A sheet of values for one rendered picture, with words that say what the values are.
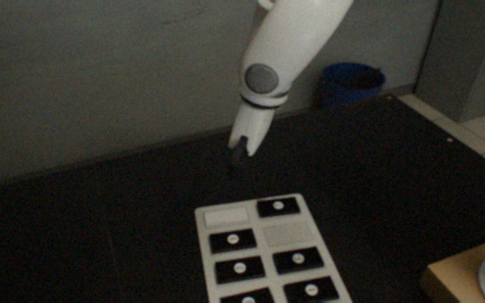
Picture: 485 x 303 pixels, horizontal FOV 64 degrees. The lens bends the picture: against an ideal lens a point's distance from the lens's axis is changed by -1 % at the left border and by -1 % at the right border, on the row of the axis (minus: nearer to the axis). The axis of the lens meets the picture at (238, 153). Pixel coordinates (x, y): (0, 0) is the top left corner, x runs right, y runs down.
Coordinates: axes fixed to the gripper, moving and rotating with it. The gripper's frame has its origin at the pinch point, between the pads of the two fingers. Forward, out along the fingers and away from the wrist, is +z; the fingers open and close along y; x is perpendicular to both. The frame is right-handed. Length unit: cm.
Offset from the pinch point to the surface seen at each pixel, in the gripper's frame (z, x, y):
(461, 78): 61, 89, -238
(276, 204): 18.9, 8.2, -11.0
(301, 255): 17.2, 17.6, 1.7
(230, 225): 21.8, 0.5, -1.4
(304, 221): 18.6, 15.9, -9.0
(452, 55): 50, 77, -247
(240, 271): 19.4, 7.2, 10.2
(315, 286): 16.4, 22.0, 8.1
